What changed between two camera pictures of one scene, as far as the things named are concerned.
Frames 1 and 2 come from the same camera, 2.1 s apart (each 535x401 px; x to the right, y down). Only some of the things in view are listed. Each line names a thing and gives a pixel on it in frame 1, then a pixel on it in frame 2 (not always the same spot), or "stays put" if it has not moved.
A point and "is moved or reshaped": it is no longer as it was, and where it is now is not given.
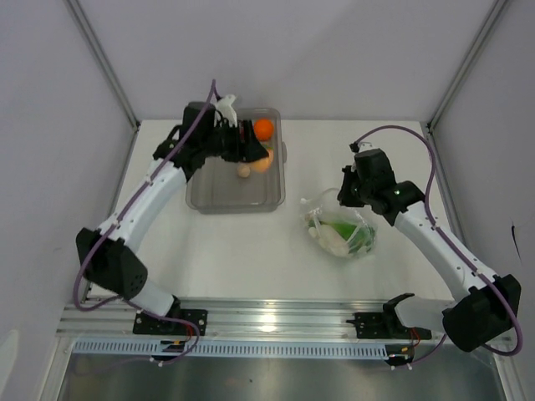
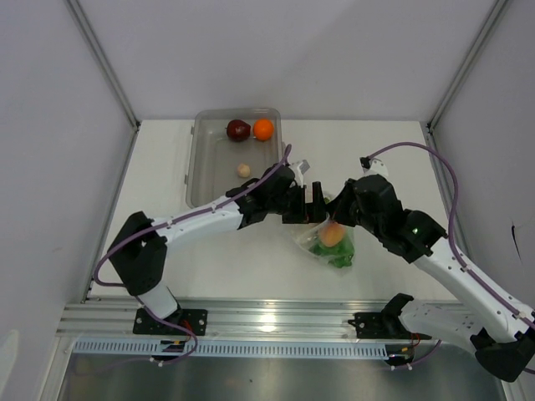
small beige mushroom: (243, 171) stays put
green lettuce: (359, 237) → (341, 255)
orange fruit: (263, 129) stays put
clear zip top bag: (338, 229) is moved or reshaped
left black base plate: (148, 324) stays put
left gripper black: (253, 149) → (303, 214)
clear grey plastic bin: (216, 187) stays put
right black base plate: (374, 326) stays put
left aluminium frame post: (109, 68) stays put
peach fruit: (263, 164) → (332, 233)
